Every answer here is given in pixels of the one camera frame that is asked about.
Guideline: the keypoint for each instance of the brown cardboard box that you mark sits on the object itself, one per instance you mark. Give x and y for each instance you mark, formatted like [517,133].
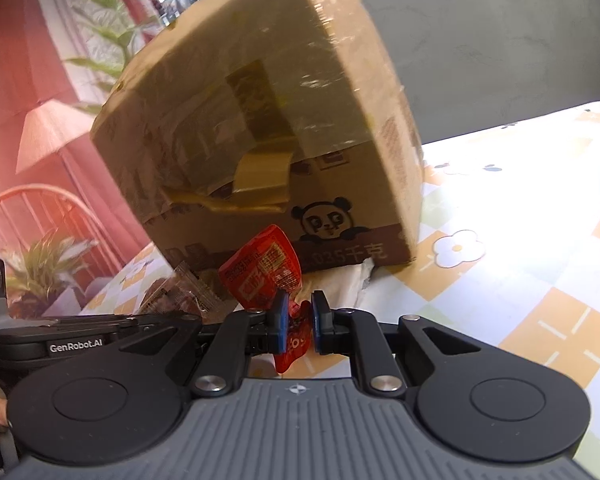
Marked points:
[260,110]

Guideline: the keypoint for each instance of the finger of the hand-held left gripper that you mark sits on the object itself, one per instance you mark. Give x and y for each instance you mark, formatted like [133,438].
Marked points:
[105,320]

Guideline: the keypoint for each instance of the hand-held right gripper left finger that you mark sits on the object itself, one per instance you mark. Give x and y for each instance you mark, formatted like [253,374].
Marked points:
[281,321]

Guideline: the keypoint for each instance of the clear snack packet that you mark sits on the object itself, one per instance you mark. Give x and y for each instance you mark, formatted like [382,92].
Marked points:
[180,295]

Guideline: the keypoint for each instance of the red printed backdrop cloth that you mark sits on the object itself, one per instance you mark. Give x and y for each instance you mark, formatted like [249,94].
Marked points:
[35,135]

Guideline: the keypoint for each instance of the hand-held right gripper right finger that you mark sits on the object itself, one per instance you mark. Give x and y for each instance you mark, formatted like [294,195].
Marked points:
[318,321]

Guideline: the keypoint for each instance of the checkered flower tablecloth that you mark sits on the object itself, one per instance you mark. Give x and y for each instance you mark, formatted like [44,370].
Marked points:
[530,240]

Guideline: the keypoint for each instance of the red snack packet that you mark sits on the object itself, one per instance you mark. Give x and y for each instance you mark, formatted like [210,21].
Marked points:
[260,265]

